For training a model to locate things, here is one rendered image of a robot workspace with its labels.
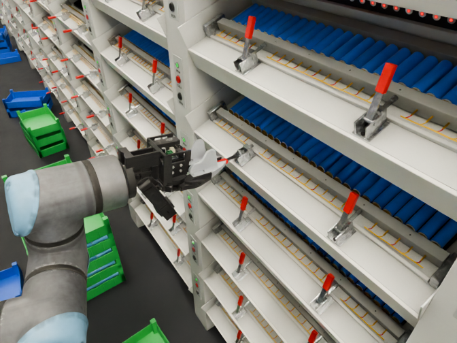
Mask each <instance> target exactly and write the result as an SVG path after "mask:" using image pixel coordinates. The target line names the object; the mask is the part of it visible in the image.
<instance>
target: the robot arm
mask: <svg viewBox="0 0 457 343"><path fill-rule="evenodd" d="M160 137H167V138H165V139H160V140H155V139H156V138H160ZM220 159H222V157H221V156H216V151H215V150H214V149H210V150H208V151H207V152H206V149H205V144H204V141H203V140H201V139H198V140H196V141H194V144H193V145H192V148H191V149H190V150H183V147H182V146H181V145H180V139H178V138H177V137H176V136H175V137H174V136H173V133H168V134H164V135H157V136H153V137H147V148H142V149H139V150H133V151H129V150H128V149H127V148H126V147H123V148H118V158H117V157H116V156H114V155H113V154H110V155H106V156H102V157H96V158H92V159H87V160H83V161H77V162H73V163H68V164H64V165H57V166H54V167H47V168H43V169H37V170H32V169H30V170H28V171H26V172H25V173H21V174H16V175H13V176H10V177H9V178H8V179H7V180H6V181H5V198H6V202H7V209H8V213H9V217H10V222H11V226H12V230H13V232H14V235H16V236H20V237H24V240H25V243H26V246H27V251H28V262H27V270H26V275H25V279H24V284H23V288H22V296H20V297H14V298H10V299H7V300H3V301H0V343H86V334H87V330H88V319H87V285H86V284H87V272H88V268H89V263H90V257H89V253H88V249H87V244H86V234H85V227H84V218H86V217H88V216H92V215H95V214H99V213H102V212H107V211H109V210H113V209H116V208H121V207H123V206H126V205H127V203H128V200H129V199H130V198H134V197H135V196H136V194H137V188H138V189H139V190H140V191H141V192H142V193H143V194H144V195H145V196H146V198H147V199H148V200H149V201H150V202H151V204H152V205H153V207H154V209H155V210H156V213H157V214H159V215H160V216H161V217H164V218H165V219H166V220H169V219H170V218H171V217H173V216H174V215H175V214H177V212H176V211H175V209H174V207H175V206H174V205H173V202H172V201H171V200H170V199H169V198H168V197H167V196H164V195H163V194H162V193H161V192H160V190H161V191H162V192H163V191H165V192H170V193H171V192H174V191H185V190H188V189H195V188H198V187H200V186H202V185H203V184H205V183H206V182H208V181H210V180H211V178H213V177H214V176H215V175H216V174H217V173H218V172H219V171H220V170H221V169H222V168H223V167H224V166H225V165H226V161H225V160H224V161H219V160H220ZM217 161H219V162H217ZM187 172H189V173H190V174H188V175H187Z"/></svg>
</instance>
